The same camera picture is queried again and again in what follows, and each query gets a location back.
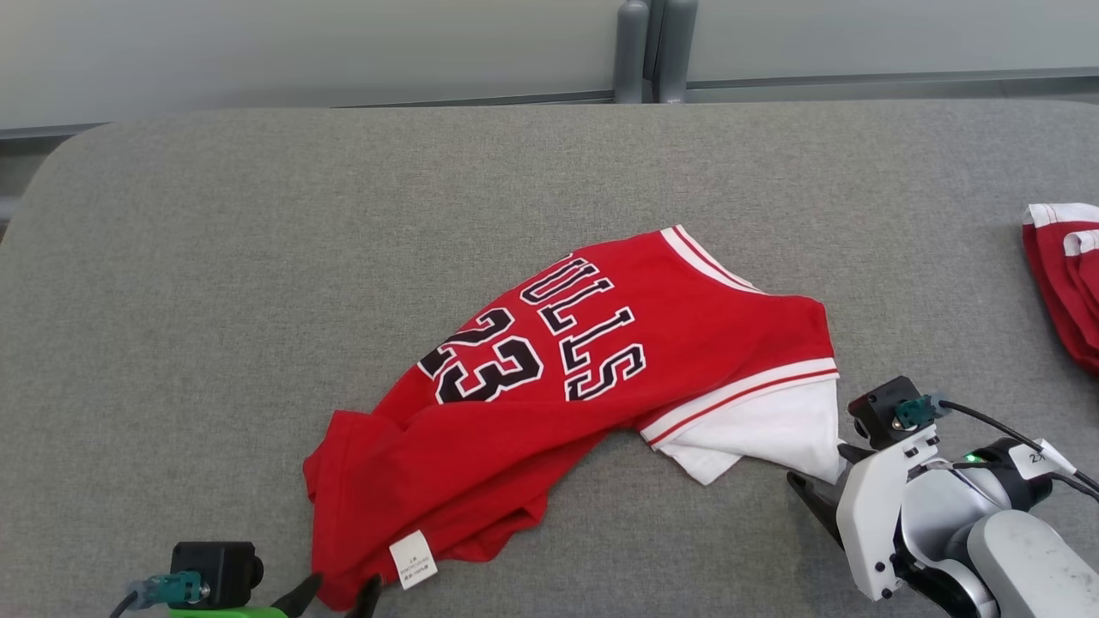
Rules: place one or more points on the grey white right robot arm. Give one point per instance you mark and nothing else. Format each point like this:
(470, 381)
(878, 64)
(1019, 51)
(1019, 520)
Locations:
(1013, 558)

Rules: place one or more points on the folded red white garment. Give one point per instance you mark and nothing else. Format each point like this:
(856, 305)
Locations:
(1069, 283)

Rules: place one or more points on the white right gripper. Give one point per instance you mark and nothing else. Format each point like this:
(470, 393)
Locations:
(871, 524)

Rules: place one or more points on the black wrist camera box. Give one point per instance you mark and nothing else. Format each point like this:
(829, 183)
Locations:
(876, 412)
(215, 571)

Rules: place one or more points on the red white basketball jersey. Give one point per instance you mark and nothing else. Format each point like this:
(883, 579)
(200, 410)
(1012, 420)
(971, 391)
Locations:
(532, 403)

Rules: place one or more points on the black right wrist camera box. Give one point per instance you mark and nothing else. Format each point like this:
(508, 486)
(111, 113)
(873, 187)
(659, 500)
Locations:
(876, 412)

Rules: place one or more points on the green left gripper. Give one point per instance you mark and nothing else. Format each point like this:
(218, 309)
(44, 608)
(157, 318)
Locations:
(223, 613)

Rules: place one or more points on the grey metal partition post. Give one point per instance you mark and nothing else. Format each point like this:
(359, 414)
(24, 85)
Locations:
(657, 47)

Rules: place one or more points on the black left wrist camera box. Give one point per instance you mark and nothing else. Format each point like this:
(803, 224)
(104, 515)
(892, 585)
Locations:
(215, 571)

